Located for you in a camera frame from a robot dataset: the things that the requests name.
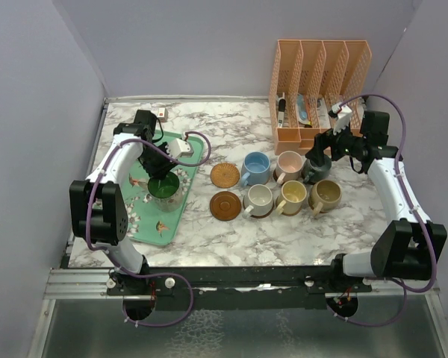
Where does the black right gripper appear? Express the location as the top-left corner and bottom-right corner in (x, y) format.
(306, 117), (366, 166)

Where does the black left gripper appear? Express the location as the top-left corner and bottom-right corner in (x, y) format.
(140, 141), (179, 180)

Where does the grey mug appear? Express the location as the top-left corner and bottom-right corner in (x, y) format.
(301, 155), (332, 184)

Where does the pink mug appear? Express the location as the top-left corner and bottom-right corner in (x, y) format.
(273, 151), (304, 185)

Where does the green floral mug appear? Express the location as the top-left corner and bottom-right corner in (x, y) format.
(148, 172), (184, 213)

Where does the tan mug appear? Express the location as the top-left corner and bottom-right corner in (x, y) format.
(308, 179), (342, 216)

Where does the yellow mug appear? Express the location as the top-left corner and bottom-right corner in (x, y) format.
(276, 180), (307, 216)

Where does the blue mug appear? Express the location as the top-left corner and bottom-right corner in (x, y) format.
(240, 151), (270, 186)

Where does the woven rattan coaster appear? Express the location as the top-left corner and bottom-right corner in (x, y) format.
(210, 163), (240, 189)

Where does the white cream mug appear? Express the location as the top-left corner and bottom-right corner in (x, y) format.
(243, 184), (274, 219)

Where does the brown ringed wooden coaster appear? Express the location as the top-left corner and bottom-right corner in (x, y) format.
(209, 191), (242, 222)

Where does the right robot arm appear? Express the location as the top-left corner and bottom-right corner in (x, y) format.
(305, 106), (447, 292)

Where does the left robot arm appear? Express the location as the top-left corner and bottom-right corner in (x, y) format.
(69, 110), (178, 295)

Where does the white printed packet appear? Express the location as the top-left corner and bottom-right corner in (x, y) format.
(317, 97), (331, 128)

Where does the small white red box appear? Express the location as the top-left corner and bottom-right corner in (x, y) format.
(152, 107), (169, 122)

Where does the white blue packet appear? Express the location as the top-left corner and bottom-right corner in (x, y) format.
(296, 93), (311, 128)

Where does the green serving tray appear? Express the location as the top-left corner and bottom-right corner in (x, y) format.
(122, 130), (205, 247)

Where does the black grey marker pen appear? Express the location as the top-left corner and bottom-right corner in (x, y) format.
(277, 97), (286, 128)

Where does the peach plastic file organizer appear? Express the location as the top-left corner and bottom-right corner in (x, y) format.
(268, 39), (372, 154)

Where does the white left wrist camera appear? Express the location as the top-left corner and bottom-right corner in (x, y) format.
(165, 138), (194, 159)

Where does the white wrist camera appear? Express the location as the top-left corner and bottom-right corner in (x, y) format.
(329, 102), (352, 136)
(165, 138), (194, 159)

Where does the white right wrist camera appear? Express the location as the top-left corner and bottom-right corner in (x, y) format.
(329, 102), (352, 136)

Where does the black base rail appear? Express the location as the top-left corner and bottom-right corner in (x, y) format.
(107, 263), (371, 311)

